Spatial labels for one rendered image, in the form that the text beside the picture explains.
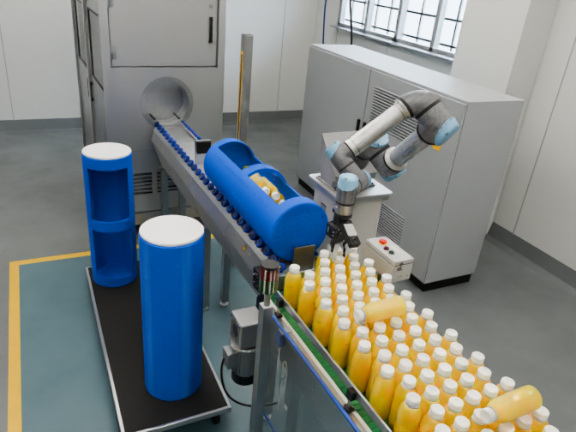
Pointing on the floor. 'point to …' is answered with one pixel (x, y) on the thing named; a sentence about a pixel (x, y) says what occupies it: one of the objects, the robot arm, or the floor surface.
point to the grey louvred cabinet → (449, 258)
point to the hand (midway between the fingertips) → (339, 259)
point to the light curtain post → (244, 87)
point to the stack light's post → (261, 366)
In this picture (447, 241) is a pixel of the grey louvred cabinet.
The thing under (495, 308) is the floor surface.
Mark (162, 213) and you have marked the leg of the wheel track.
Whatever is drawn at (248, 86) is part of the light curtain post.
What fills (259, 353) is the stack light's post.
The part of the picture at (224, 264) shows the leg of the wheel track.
